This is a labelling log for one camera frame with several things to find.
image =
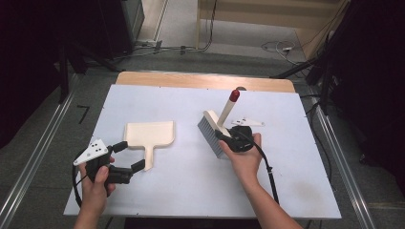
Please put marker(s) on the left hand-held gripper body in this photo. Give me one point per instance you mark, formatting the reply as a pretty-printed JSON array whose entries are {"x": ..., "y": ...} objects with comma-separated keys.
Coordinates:
[{"x": 92, "y": 152}]

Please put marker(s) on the dark curtain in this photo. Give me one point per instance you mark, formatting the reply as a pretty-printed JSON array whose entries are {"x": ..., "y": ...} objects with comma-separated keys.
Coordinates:
[
  {"x": 25, "y": 63},
  {"x": 375, "y": 79}
]

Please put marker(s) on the person's left hand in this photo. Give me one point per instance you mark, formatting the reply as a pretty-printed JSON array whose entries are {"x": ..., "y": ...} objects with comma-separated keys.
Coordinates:
[{"x": 95, "y": 191}]

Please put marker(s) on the metal floor rail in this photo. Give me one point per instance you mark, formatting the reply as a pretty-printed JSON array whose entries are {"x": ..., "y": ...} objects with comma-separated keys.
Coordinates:
[
  {"x": 344, "y": 168},
  {"x": 31, "y": 165}
]

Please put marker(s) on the cream hand brush grey bristles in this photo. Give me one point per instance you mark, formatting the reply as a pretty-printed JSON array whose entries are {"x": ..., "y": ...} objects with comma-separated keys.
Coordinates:
[{"x": 227, "y": 109}]

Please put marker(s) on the cream plastic dustpan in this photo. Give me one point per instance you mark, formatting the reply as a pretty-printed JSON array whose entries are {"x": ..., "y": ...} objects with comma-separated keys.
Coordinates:
[{"x": 149, "y": 135}]

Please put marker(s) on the white table board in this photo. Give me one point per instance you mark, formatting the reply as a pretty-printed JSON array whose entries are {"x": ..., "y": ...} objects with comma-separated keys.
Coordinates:
[{"x": 191, "y": 178}]

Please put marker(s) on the dark cabinet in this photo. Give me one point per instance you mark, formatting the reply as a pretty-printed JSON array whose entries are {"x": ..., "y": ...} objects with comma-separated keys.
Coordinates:
[{"x": 127, "y": 19}]

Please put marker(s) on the black metal stand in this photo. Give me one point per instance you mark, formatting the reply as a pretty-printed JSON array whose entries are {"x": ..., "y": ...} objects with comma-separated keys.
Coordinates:
[
  {"x": 63, "y": 73},
  {"x": 324, "y": 82}
]

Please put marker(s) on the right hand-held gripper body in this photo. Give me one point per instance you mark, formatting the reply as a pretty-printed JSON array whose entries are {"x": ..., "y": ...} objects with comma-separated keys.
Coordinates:
[{"x": 242, "y": 141}]

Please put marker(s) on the light wooden shelf unit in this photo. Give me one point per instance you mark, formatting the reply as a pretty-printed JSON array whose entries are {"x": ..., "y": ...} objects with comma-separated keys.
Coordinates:
[{"x": 254, "y": 19}]

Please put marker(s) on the wooden table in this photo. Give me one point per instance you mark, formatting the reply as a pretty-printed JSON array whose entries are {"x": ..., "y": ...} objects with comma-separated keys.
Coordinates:
[{"x": 191, "y": 81}]

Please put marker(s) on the person's right hand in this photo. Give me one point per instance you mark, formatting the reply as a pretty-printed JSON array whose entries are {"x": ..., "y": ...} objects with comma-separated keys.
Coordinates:
[{"x": 245, "y": 162}]

